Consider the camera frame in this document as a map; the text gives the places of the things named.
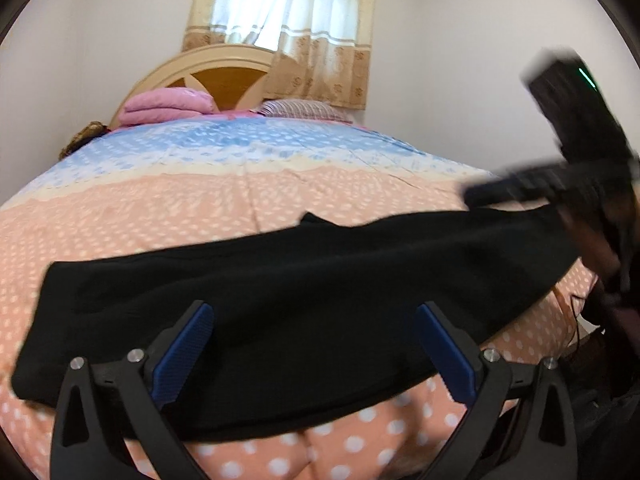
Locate person's right hand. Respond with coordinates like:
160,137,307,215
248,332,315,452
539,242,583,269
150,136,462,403
560,207,621,281

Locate beige floral curtain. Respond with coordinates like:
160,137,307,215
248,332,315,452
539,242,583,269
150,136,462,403
181,0,380,110

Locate pink folded quilt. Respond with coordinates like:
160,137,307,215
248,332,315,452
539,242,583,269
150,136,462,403
120,87,218,126

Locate polka dot bedspread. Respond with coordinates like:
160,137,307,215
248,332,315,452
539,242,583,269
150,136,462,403
0,110,601,480

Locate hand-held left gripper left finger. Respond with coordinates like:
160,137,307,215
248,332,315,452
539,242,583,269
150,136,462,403
49,300,216,480

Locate black pants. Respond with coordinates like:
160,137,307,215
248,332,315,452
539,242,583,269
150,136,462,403
11,205,583,443

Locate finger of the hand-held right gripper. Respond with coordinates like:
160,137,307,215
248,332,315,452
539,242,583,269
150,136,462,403
464,160,568,209

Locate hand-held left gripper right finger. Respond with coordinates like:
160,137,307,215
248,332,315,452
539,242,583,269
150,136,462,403
415,301,581,480

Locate person's dark clothing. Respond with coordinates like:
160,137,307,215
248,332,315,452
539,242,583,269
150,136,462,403
560,280,640,480

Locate wooden headboard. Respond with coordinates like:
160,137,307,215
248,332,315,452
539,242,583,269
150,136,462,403
109,43,281,128

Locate brown fuzzy object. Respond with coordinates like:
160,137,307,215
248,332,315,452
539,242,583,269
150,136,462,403
59,121,108,161

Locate striped pillow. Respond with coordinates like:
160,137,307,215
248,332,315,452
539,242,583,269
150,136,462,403
257,99,353,123

